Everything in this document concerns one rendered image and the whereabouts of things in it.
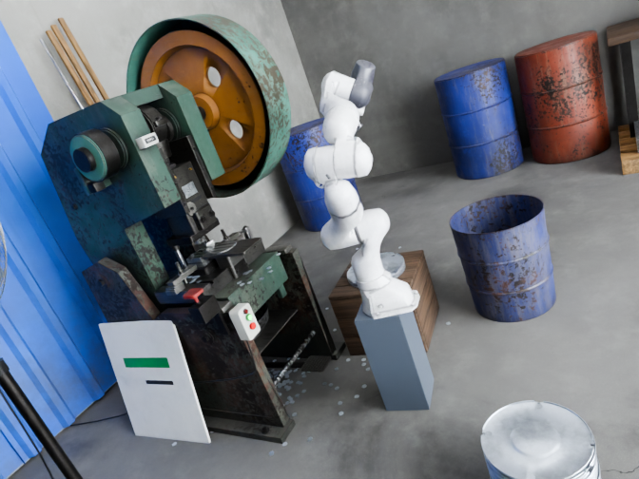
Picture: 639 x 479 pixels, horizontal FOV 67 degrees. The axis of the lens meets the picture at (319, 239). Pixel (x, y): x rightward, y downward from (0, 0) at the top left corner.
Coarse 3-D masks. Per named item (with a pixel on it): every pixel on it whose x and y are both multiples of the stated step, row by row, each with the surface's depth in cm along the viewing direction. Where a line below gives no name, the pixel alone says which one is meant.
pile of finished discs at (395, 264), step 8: (384, 256) 245; (392, 256) 244; (400, 256) 238; (384, 264) 234; (392, 264) 233; (400, 264) 230; (352, 272) 240; (392, 272) 227; (400, 272) 227; (352, 280) 230
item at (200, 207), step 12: (180, 168) 200; (192, 168) 206; (180, 180) 199; (192, 180) 205; (192, 192) 204; (192, 204) 202; (204, 204) 209; (180, 216) 202; (192, 216) 202; (204, 216) 205; (180, 228) 206; (192, 228) 203; (204, 228) 204
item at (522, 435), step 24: (504, 408) 147; (528, 408) 145; (552, 408) 142; (504, 432) 139; (528, 432) 136; (552, 432) 133; (576, 432) 132; (504, 456) 132; (528, 456) 130; (552, 456) 127; (576, 456) 125
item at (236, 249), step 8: (232, 240) 214; (240, 240) 212; (248, 240) 207; (256, 240) 204; (216, 248) 211; (224, 248) 207; (232, 248) 205; (240, 248) 202; (248, 248) 198; (208, 256) 207; (216, 256) 204; (224, 256) 202; (232, 256) 200; (240, 256) 211; (224, 264) 207; (232, 264) 207; (240, 264) 210; (232, 272) 207; (240, 272) 210
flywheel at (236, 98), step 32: (192, 32) 205; (160, 64) 223; (192, 64) 217; (224, 64) 209; (224, 96) 217; (256, 96) 206; (224, 128) 226; (256, 128) 214; (224, 160) 235; (256, 160) 222
